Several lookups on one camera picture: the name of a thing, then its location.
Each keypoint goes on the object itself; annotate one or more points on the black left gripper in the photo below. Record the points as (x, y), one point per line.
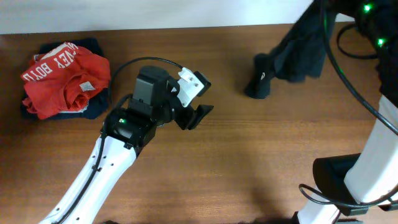
(191, 116)

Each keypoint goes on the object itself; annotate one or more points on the dark green t-shirt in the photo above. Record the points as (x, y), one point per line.
(300, 54)

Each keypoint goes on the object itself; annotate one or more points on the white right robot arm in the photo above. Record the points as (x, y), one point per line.
(350, 185)

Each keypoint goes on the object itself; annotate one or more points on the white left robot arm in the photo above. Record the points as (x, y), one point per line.
(121, 141)

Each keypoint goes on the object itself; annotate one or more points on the navy blue folded garment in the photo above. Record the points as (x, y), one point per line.
(96, 105)

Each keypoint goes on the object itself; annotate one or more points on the red printed t-shirt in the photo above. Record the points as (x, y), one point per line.
(64, 80)

